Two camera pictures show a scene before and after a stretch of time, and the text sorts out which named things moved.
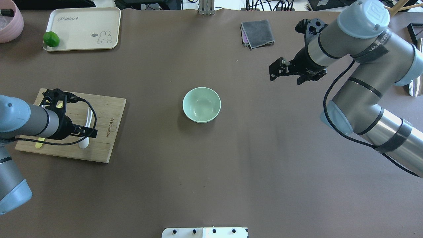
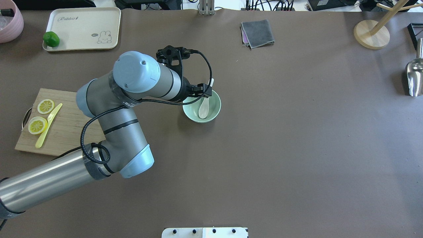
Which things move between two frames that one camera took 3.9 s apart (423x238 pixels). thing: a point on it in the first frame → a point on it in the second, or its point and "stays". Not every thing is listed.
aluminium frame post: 206,7 stays
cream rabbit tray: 82,28 stays
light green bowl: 201,105 stays
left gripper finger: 77,127 → 200,87
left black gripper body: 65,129 → 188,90
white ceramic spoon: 84,143 → 203,111
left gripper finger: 90,133 → 207,93
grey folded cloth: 256,34 stays
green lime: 51,39 stays
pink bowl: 11,27 stays
